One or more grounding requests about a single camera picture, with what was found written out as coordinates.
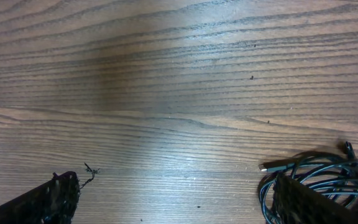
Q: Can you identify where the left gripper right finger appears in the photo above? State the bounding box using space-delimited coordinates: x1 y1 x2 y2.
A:
273 173 358 224

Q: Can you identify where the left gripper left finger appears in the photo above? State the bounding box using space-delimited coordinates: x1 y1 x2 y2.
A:
0 162 101 224

